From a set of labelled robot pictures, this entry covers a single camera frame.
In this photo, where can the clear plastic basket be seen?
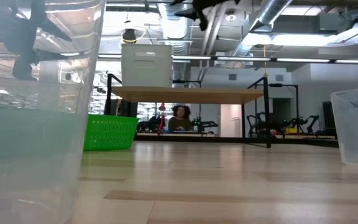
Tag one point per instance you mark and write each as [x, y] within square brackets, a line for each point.
[42, 186]
[356, 130]

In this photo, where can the person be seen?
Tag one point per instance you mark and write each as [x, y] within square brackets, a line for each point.
[180, 123]

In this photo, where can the black metal table frame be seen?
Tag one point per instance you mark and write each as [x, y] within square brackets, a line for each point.
[303, 142]

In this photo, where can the wall vent grille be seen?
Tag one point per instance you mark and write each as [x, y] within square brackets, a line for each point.
[232, 77]
[279, 77]

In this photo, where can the wooden shelf with black legs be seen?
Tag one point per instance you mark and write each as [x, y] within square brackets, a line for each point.
[185, 95]

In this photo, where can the round ceiling fixture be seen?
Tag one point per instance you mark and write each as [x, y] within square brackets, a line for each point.
[230, 17]

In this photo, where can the black camera frame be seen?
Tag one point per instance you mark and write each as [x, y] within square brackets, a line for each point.
[283, 85]

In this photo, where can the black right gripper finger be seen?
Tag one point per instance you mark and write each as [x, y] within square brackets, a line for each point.
[202, 20]
[190, 13]

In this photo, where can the grey workbench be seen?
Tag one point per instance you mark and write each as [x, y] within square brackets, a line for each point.
[179, 134]
[309, 136]

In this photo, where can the red stand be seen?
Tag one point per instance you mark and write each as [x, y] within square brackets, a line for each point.
[162, 107]

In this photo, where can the white plastic basket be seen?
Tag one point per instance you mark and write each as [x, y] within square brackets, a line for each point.
[163, 76]

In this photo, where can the linear ceiling light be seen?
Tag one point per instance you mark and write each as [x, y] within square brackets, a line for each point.
[244, 58]

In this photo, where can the black cabinet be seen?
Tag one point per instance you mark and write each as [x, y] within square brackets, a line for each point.
[328, 118]

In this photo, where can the yellow block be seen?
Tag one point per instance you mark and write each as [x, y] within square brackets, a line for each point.
[291, 131]

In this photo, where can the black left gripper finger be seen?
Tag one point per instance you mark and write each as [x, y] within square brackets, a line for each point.
[48, 29]
[50, 56]

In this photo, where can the black background robot arm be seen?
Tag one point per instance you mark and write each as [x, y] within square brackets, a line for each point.
[149, 124]
[309, 119]
[255, 124]
[202, 124]

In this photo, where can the silver ventilation duct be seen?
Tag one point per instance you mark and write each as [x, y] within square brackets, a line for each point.
[269, 12]
[176, 28]

